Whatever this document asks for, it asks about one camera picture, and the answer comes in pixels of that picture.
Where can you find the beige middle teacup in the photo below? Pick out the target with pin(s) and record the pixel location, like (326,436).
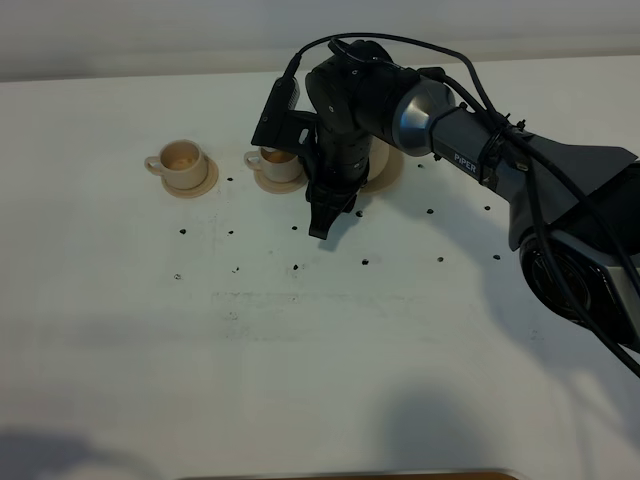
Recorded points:
(275,165)

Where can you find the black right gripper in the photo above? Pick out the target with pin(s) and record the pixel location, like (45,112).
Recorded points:
(355,93)

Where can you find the beige left cup saucer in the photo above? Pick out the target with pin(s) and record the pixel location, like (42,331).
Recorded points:
(192,191)

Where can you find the beige ceramic teapot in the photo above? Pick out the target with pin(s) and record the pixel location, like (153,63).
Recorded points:
(378,158)

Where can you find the beige teacup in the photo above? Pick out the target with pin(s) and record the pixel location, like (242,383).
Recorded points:
(181,165)
(275,165)

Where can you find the beige teapot saucer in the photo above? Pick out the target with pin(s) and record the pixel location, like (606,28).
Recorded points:
(389,176)

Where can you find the beige left teacup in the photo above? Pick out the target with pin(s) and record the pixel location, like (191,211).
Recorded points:
(181,165)

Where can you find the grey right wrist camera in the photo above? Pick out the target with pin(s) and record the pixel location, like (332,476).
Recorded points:
(280,125)

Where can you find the beige cup saucer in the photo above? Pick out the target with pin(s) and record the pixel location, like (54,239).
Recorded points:
(277,186)
(192,191)

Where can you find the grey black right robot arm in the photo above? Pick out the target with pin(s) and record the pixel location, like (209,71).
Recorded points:
(574,210)

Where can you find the beige middle cup saucer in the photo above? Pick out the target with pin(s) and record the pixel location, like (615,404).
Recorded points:
(277,186)

